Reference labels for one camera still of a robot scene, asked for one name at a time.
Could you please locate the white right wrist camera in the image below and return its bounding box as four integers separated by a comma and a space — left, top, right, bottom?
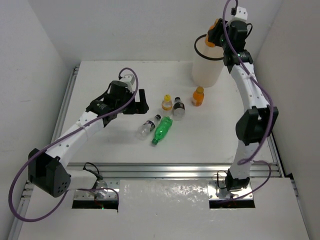
230, 6, 248, 23

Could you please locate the orange juice bottle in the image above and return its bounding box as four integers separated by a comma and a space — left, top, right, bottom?
205, 24, 216, 48

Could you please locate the clear Pepsi label bottle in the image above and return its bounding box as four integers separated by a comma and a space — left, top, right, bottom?
136, 114, 162, 140

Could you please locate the green plastic bottle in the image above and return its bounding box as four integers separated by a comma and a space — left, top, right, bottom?
151, 116, 173, 146

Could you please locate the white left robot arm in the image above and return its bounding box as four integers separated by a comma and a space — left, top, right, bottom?
28, 80, 149, 198

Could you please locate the white foam board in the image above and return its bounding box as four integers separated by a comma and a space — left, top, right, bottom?
19, 178, 309, 240

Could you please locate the orange bottle barcode label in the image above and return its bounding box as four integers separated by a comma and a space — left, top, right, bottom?
191, 86, 205, 107

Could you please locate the clear bottle black label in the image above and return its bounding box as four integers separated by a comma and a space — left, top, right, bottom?
172, 97, 186, 121

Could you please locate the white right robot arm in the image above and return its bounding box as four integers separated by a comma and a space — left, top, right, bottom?
206, 18, 279, 199

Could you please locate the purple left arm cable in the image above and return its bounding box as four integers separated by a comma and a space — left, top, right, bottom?
8, 67, 140, 223

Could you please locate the clear bottle yellow cap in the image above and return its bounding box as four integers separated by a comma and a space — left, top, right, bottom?
161, 94, 173, 117

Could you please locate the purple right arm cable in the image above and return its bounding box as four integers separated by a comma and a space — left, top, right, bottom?
222, 0, 273, 201

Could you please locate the aluminium frame rail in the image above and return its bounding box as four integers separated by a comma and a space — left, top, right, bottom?
9, 61, 292, 240

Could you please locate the white translucent bin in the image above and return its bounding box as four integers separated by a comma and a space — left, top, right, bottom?
191, 34, 225, 88

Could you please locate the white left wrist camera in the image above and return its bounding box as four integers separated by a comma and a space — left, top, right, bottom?
120, 74, 136, 92

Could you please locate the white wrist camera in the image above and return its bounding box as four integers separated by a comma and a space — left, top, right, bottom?
120, 74, 136, 92
230, 6, 248, 23

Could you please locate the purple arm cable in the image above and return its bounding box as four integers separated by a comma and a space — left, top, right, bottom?
8, 67, 140, 223
222, 0, 273, 201

